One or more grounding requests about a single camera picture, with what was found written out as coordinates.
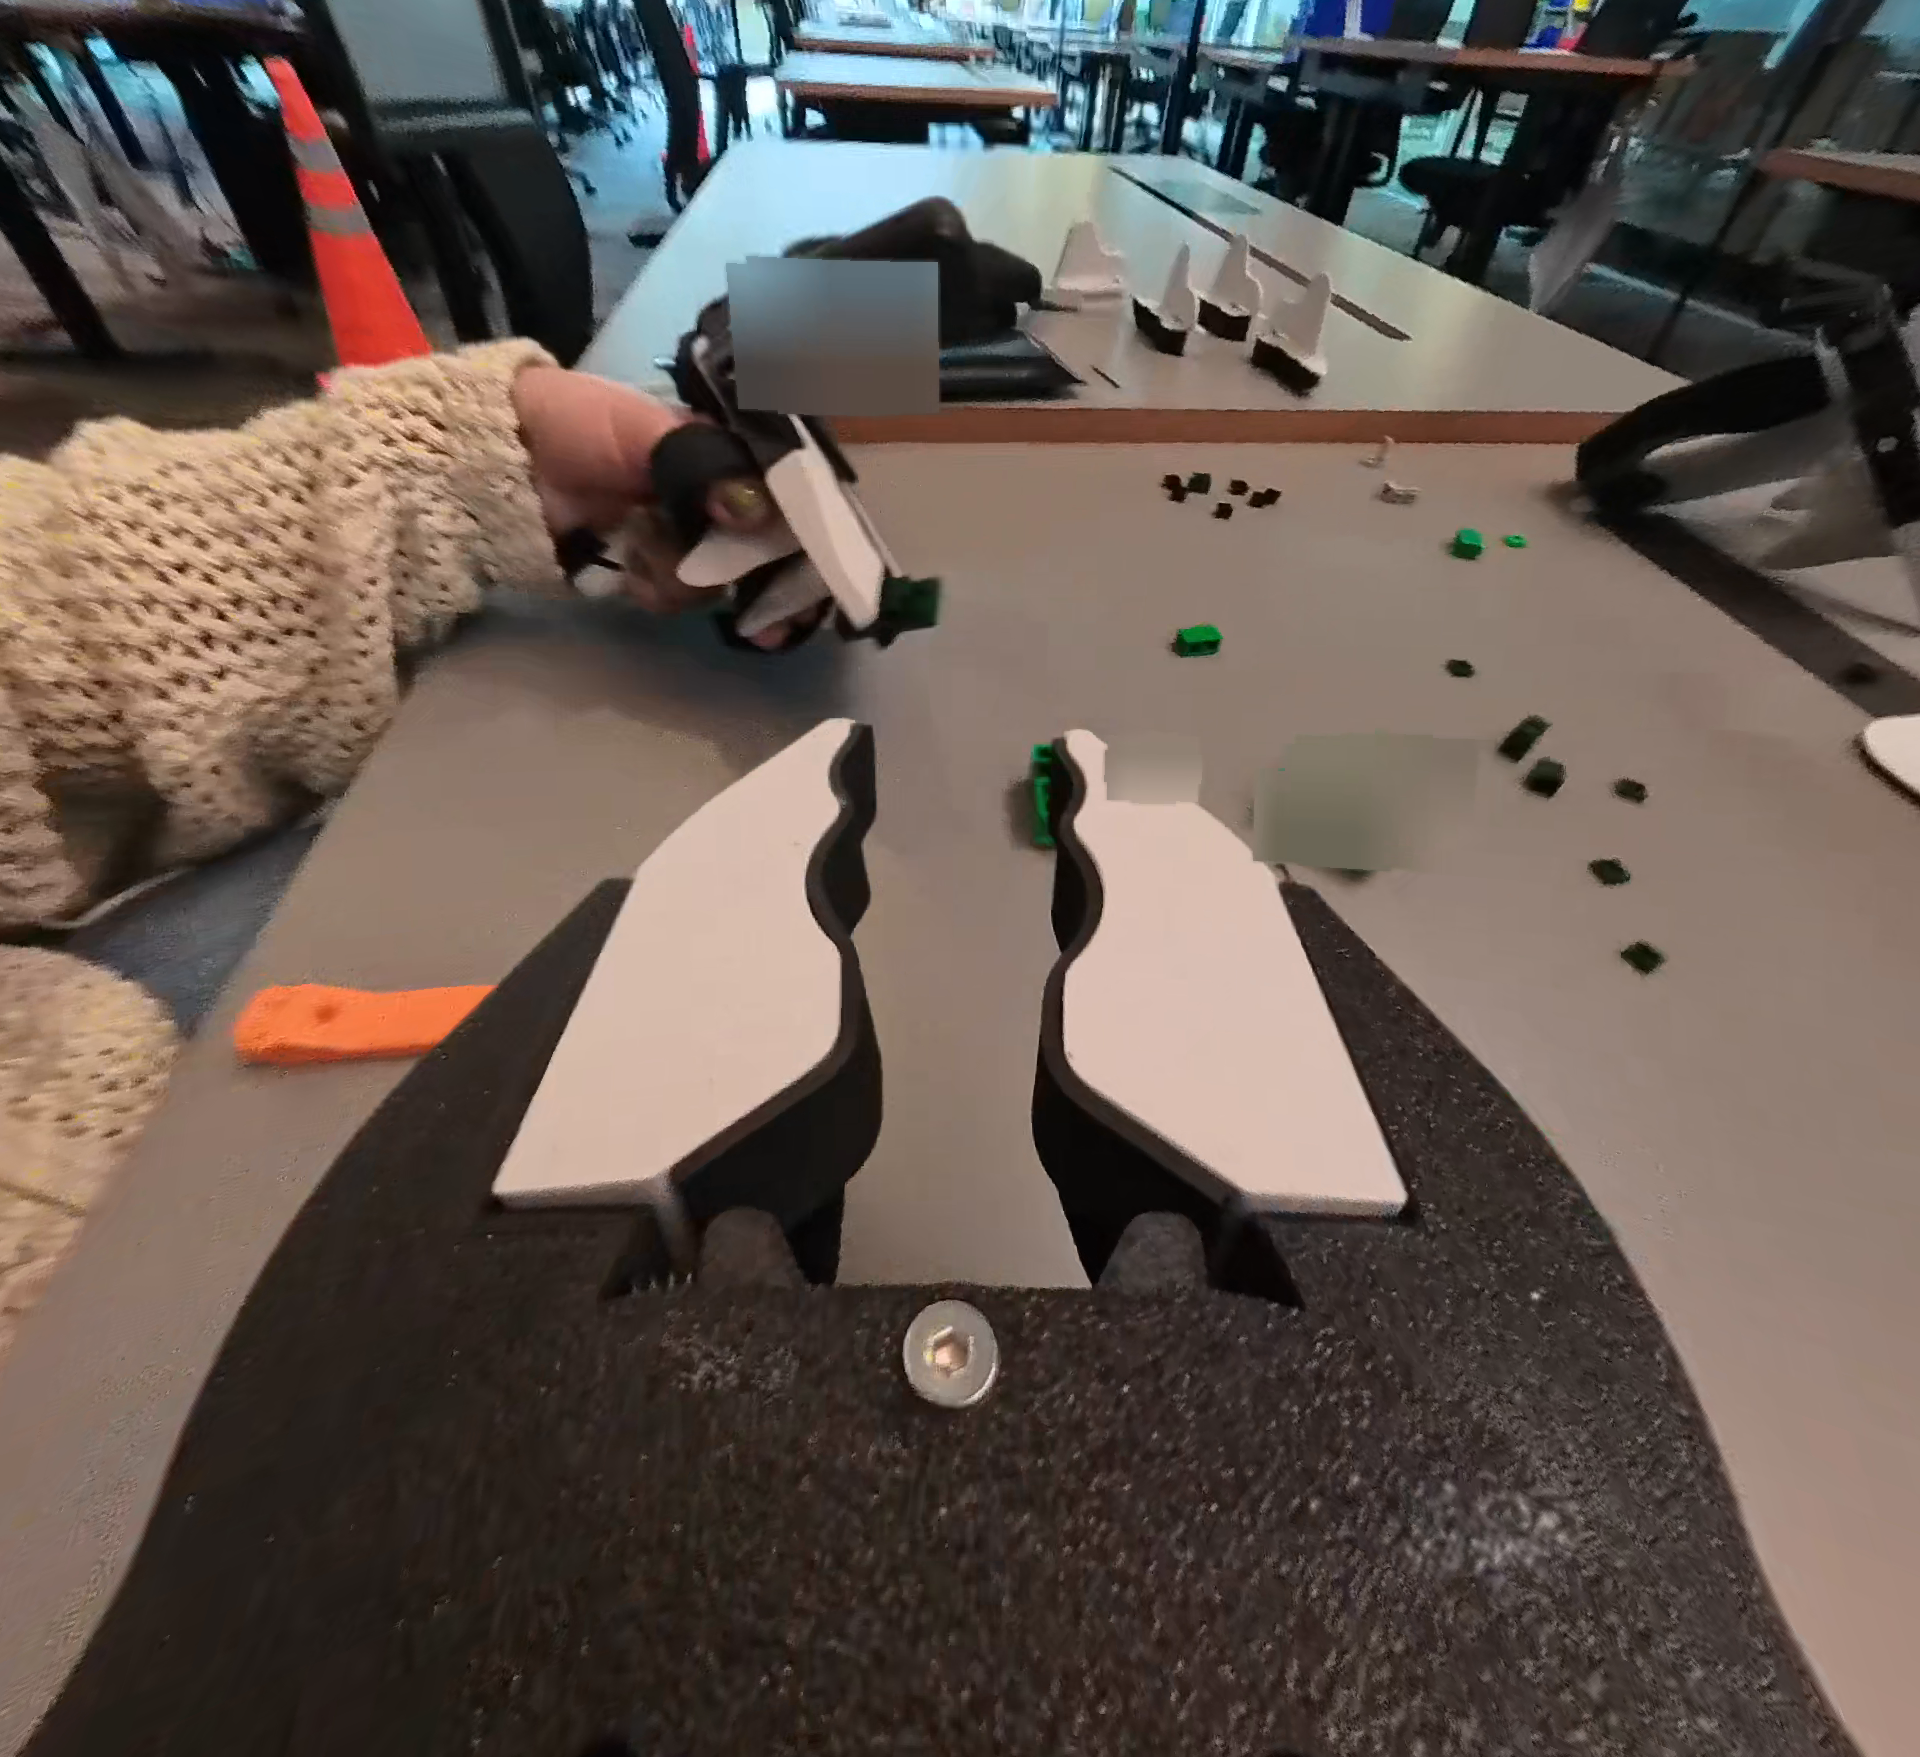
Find grey pointed tool holder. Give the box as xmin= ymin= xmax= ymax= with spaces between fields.
xmin=1570 ymin=287 xmax=1920 ymax=620

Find orange brick separator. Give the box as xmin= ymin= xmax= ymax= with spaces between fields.
xmin=231 ymin=979 xmax=500 ymax=1068

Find black padded cushion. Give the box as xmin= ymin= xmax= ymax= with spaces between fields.
xmin=781 ymin=194 xmax=1046 ymax=340

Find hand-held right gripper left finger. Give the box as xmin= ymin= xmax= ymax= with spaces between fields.
xmin=492 ymin=717 xmax=882 ymax=1209

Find person's left forearm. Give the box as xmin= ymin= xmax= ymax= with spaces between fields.
xmin=0 ymin=336 xmax=565 ymax=929

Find white pointed tool holder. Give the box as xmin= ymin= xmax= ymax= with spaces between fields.
xmin=1195 ymin=228 xmax=1269 ymax=344
xmin=1248 ymin=267 xmax=1336 ymax=398
xmin=1129 ymin=242 xmax=1202 ymax=358
xmin=1046 ymin=219 xmax=1129 ymax=307

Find orange traffic cone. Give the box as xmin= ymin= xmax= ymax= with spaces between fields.
xmin=261 ymin=55 xmax=440 ymax=373

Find person's left hand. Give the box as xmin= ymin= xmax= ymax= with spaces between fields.
xmin=510 ymin=369 xmax=840 ymax=655

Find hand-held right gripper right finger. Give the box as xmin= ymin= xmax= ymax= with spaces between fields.
xmin=1034 ymin=727 xmax=1412 ymax=1218

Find wood-edged grey table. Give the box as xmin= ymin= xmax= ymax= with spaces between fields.
xmin=577 ymin=142 xmax=1683 ymax=445

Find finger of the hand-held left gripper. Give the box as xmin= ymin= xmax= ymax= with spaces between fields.
xmin=734 ymin=577 xmax=839 ymax=642
xmin=762 ymin=413 xmax=905 ymax=642

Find person's dark trousers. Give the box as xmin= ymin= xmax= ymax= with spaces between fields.
xmin=60 ymin=813 xmax=328 ymax=1038

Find black glossy flat panel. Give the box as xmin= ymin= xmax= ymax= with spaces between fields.
xmin=938 ymin=333 xmax=1084 ymax=406

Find scattered small green bricks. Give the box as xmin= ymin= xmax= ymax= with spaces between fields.
xmin=1157 ymin=437 xmax=1674 ymax=978

